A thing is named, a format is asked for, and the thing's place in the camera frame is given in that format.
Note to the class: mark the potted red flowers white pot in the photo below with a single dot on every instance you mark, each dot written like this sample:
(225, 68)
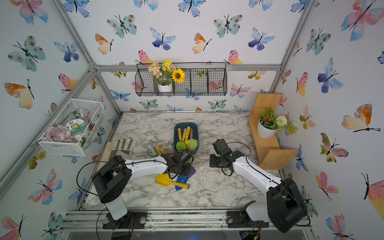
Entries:
(269, 124)

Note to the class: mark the green trowel yellow foam handle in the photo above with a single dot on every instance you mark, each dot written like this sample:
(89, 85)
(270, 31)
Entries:
(181, 145)

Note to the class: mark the light blue trowel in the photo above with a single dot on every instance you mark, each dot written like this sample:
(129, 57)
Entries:
(152, 150)

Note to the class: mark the green shovel wooden handle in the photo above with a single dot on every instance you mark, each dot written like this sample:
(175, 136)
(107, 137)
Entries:
(193, 142)

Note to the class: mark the wooden corner shelf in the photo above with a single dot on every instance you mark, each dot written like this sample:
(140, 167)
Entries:
(270, 155)

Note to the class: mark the white and grey garden glove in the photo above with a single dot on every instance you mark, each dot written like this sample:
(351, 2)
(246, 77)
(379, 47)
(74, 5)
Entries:
(123, 147)

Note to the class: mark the white wire side basket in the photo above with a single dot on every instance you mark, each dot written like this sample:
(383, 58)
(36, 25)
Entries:
(92, 112)

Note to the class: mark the black wire wall basket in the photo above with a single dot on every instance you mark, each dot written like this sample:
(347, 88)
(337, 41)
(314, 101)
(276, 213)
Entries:
(191, 80)

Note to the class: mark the round green tin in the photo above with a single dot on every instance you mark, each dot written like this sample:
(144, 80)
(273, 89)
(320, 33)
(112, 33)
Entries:
(76, 127)

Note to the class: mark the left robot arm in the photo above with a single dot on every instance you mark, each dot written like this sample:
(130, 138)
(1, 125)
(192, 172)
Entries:
(111, 179)

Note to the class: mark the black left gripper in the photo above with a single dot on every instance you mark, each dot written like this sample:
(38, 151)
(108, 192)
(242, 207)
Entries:
(186, 174)

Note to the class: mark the purple shovel pink handle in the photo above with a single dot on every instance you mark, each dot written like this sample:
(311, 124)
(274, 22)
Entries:
(192, 172)

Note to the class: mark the blue shovel wooden handle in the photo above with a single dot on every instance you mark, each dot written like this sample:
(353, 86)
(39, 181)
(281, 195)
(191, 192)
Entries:
(181, 179)

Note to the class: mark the teal plastic storage box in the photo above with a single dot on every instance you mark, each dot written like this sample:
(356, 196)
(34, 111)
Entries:
(184, 126)

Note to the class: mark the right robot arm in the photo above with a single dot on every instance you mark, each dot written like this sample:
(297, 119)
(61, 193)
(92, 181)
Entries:
(285, 205)

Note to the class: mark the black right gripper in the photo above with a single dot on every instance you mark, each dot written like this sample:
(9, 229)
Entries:
(212, 160)

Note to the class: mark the sunflower bouquet white pot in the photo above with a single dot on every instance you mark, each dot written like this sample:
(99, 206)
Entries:
(165, 75)

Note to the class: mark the pink artificial flowers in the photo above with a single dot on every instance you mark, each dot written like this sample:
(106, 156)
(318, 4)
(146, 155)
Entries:
(59, 134)

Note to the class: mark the yellow plastic scoop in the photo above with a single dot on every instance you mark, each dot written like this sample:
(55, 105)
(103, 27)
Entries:
(165, 180)

